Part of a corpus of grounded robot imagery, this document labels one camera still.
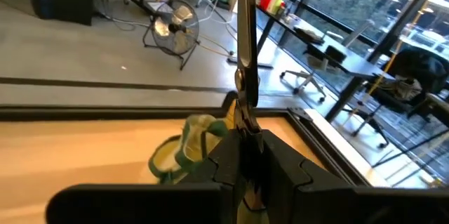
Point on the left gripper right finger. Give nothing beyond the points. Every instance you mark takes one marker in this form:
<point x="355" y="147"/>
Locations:
<point x="333" y="206"/>

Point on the pale yellow cup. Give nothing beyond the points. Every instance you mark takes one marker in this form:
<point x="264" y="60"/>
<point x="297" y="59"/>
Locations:
<point x="278" y="3"/>

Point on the cream canvas gardening bag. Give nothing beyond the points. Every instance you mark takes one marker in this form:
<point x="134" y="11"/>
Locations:
<point x="191" y="139"/>

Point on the office chair white base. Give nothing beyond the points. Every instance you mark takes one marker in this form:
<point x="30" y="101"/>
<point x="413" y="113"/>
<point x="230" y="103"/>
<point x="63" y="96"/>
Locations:
<point x="305" y="81"/>

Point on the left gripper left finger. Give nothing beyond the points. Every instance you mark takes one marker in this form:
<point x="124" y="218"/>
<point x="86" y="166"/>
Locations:
<point x="158" y="204"/>

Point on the black floor fan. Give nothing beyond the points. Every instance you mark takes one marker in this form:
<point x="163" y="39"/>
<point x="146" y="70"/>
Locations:
<point x="175" y="29"/>

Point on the black office chair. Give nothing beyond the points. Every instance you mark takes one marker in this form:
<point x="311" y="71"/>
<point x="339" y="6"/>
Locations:
<point x="417" y="66"/>

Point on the black office desk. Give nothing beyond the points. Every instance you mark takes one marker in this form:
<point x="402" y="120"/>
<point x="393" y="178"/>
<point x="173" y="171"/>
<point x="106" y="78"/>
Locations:
<point x="347" y="62"/>

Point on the red cup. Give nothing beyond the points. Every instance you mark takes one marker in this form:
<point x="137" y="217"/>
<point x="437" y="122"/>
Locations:
<point x="265" y="2"/>

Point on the black table edge clamp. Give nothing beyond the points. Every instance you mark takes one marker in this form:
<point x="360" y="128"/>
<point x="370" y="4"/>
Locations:
<point x="229" y="99"/>

